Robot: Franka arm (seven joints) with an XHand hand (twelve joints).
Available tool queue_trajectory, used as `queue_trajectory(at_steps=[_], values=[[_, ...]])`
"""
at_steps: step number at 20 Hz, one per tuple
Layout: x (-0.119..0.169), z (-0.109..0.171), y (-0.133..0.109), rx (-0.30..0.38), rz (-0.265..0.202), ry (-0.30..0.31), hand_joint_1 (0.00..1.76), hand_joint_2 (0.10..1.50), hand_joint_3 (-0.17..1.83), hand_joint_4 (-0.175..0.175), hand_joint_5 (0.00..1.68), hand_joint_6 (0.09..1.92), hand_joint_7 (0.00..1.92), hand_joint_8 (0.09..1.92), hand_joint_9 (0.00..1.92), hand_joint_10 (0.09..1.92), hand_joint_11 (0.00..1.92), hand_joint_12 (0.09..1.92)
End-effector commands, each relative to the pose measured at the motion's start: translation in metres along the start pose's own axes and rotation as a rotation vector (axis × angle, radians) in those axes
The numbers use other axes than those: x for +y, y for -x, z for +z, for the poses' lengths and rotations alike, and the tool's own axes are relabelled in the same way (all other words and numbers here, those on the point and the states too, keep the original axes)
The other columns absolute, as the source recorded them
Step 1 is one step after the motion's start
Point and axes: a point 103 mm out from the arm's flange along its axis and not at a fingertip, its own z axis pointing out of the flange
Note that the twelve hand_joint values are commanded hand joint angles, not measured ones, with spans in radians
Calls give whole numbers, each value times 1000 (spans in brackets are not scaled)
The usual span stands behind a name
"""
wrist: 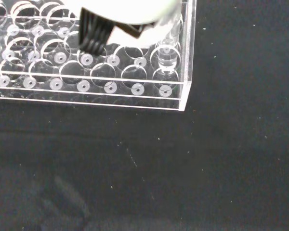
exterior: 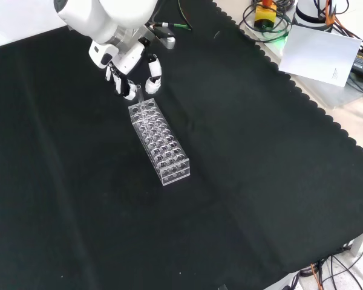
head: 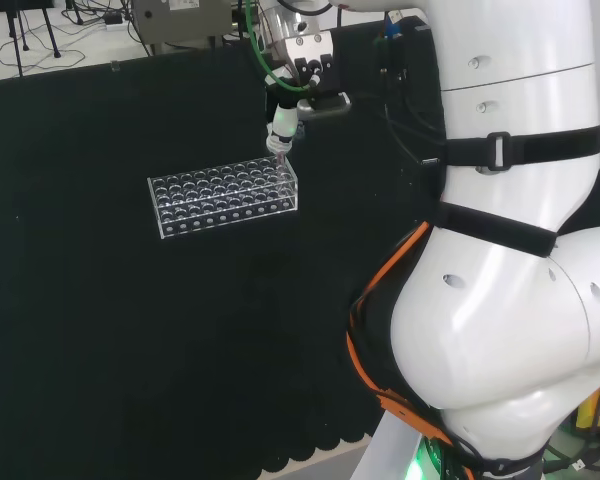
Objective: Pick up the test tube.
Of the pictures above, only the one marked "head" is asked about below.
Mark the grey metal box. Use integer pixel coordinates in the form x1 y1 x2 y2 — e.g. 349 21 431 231
129 0 234 55

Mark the thin black floor cable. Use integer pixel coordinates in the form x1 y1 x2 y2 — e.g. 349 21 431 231
0 0 131 71

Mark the black bench cloth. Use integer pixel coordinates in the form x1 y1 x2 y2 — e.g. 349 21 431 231
0 19 600 476

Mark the green cable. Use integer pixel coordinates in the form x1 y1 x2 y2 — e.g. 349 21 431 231
243 0 312 93

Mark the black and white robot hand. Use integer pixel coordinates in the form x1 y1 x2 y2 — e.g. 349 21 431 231
264 31 354 153

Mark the orange cable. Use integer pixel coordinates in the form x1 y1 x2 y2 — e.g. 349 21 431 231
346 221 476 480

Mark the yellow stop button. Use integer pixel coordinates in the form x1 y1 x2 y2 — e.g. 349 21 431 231
574 372 600 442

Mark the black tripod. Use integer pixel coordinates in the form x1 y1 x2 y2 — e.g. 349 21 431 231
0 0 62 77

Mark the clear acrylic test tube rack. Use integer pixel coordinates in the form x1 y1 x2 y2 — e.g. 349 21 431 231
146 155 300 240

